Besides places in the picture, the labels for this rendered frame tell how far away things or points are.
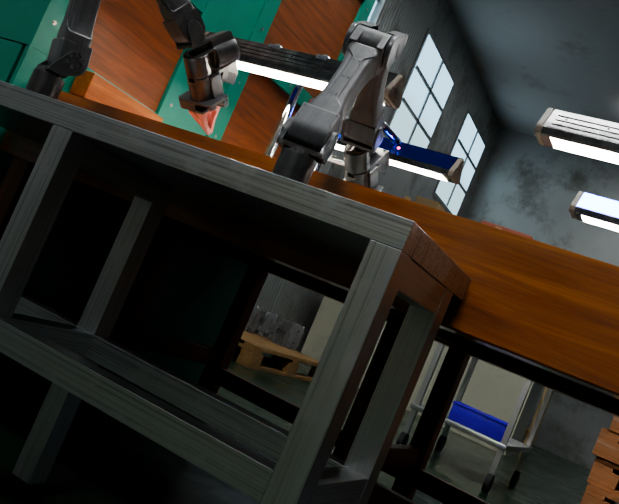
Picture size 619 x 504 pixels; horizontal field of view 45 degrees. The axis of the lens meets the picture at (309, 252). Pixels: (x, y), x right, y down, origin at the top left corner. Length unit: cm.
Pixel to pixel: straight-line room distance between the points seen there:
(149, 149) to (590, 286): 70
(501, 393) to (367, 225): 612
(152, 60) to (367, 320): 151
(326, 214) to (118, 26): 132
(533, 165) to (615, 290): 1040
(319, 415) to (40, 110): 69
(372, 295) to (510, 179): 1069
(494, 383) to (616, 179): 513
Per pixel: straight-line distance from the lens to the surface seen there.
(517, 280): 127
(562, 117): 169
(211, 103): 176
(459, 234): 131
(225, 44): 178
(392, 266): 93
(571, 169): 1154
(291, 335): 609
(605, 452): 399
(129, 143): 118
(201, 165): 109
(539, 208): 1140
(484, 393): 706
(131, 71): 225
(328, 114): 128
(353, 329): 93
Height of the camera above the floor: 52
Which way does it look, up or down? 4 degrees up
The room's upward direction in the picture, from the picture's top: 23 degrees clockwise
